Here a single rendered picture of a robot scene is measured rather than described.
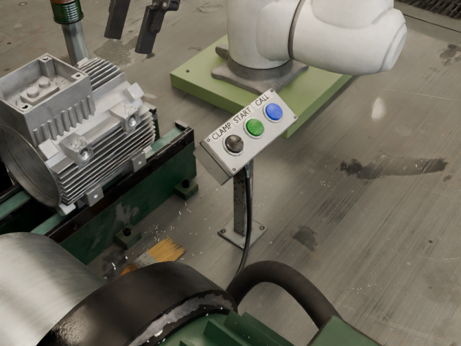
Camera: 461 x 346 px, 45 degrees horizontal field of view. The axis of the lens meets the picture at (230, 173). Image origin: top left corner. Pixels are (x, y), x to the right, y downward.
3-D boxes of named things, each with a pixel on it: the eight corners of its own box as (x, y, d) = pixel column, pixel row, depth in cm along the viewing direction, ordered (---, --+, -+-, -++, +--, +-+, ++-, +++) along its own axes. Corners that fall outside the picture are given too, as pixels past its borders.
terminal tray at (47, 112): (38, 154, 82) (25, 114, 77) (-6, 125, 87) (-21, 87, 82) (99, 113, 89) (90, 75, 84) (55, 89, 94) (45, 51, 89)
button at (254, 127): (251, 143, 87) (256, 138, 86) (239, 128, 88) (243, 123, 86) (263, 133, 89) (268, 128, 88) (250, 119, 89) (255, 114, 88)
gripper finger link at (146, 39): (160, 7, 84) (163, 9, 84) (147, 53, 86) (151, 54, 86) (146, 5, 81) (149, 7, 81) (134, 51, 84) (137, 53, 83)
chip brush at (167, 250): (95, 322, 93) (95, 319, 93) (78, 304, 96) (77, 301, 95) (187, 251, 104) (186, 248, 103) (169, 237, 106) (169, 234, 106)
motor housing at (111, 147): (77, 233, 91) (50, 146, 78) (6, 183, 100) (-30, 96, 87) (161, 166, 102) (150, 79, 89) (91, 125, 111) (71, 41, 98)
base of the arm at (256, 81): (239, 39, 150) (239, 20, 146) (311, 66, 140) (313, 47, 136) (195, 71, 139) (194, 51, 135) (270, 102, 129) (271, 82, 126)
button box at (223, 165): (221, 187, 87) (234, 174, 82) (191, 152, 87) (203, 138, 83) (285, 131, 96) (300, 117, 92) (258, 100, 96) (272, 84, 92)
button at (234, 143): (230, 160, 85) (235, 155, 83) (217, 145, 85) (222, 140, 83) (243, 150, 86) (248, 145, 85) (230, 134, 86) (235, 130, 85)
